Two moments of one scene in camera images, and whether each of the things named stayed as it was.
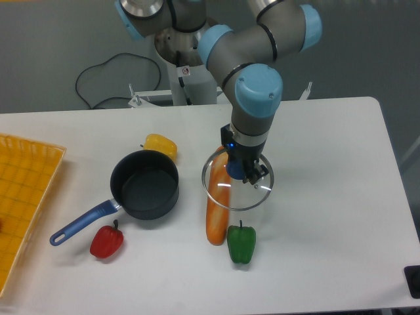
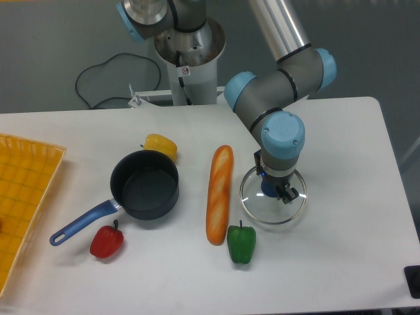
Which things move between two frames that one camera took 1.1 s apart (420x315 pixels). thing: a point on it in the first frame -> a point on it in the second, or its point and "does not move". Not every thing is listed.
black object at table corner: x=412 y=275 does not move
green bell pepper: x=241 y=243 does not move
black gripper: x=246 y=156 -> x=284 y=192
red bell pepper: x=107 y=242 does not move
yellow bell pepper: x=161 y=143 does not move
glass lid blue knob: x=230 y=193 -> x=259 y=200
